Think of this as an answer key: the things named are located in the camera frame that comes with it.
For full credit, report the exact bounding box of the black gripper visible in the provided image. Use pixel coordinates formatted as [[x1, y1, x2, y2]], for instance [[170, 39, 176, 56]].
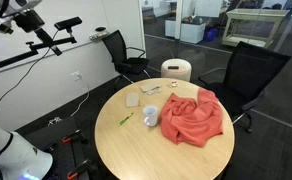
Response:
[[13, 9, 63, 57]]

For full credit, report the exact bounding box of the white ceramic mug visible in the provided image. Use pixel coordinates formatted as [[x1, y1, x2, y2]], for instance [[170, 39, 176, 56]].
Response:
[[142, 104, 160, 128]]

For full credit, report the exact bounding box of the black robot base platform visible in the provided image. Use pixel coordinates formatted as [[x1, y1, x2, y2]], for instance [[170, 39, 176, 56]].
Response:
[[22, 116, 99, 180]]

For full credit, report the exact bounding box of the whiteboard marker tray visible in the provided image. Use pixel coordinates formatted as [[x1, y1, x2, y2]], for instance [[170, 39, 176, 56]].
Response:
[[89, 31, 110, 42]]

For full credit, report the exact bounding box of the black mesh chair with armrests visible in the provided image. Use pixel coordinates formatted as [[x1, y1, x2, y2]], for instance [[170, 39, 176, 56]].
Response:
[[101, 29, 151, 91]]

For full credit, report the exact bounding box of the orange black clamp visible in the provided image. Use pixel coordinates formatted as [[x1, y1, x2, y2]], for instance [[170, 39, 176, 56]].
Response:
[[66, 159, 95, 180], [61, 130, 89, 145]]

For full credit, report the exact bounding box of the grey napkin right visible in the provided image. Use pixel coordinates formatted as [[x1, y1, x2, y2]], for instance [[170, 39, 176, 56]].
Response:
[[125, 92, 141, 108]]

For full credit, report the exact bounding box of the grey napkin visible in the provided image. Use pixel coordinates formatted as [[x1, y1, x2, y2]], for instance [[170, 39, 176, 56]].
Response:
[[139, 83, 163, 96], [125, 92, 141, 108]]

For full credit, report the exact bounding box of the green pen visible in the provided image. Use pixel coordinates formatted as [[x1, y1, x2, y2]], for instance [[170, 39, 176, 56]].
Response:
[[119, 112, 135, 127]]

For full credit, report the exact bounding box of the grey napkin left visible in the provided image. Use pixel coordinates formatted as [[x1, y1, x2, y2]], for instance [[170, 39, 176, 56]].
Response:
[[139, 83, 163, 96]]

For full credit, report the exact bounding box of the small printed card packet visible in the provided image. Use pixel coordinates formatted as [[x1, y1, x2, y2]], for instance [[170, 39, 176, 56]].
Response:
[[166, 79, 180, 89]]

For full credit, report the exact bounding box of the white low cabinet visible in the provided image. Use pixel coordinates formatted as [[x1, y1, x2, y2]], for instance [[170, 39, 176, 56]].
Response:
[[164, 16, 207, 45]]

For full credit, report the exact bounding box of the blue bin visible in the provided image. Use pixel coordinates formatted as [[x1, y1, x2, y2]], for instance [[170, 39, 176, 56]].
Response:
[[204, 27, 220, 43]]

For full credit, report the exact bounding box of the orange red cloth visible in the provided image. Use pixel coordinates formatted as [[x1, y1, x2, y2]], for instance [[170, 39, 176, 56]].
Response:
[[159, 87, 224, 148]]

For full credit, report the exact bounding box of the light wooden shelf table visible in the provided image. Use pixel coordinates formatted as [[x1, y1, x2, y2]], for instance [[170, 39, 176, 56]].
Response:
[[221, 8, 290, 49]]

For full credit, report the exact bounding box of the large black mesh office chair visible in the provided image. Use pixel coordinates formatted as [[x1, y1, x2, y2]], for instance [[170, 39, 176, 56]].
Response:
[[198, 41, 292, 134]]

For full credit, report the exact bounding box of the black stereo camera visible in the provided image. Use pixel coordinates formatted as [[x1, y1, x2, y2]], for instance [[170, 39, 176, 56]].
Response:
[[54, 16, 83, 32]]

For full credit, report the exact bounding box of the black camera cable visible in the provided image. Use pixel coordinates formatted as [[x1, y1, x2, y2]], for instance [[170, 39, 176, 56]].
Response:
[[0, 29, 59, 106]]

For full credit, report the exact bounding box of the white wall outlet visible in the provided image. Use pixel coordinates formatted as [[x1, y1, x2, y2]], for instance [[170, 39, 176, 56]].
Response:
[[70, 70, 83, 82]]

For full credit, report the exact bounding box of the black camera boom stand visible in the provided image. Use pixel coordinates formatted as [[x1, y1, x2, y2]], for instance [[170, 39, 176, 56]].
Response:
[[0, 28, 78, 80]]

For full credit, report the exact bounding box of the white power cable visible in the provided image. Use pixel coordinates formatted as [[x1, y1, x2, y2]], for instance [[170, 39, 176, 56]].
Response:
[[47, 79, 91, 127]]

